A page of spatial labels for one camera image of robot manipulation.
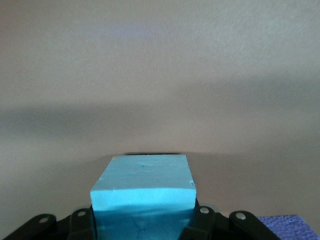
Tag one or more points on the blue foam cube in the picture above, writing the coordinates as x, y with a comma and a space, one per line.
142, 180

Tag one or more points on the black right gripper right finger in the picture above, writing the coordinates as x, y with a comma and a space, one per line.
220, 227

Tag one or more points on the purple foam cube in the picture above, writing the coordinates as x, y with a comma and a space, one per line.
295, 228

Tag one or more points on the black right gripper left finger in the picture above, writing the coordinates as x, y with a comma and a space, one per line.
62, 227

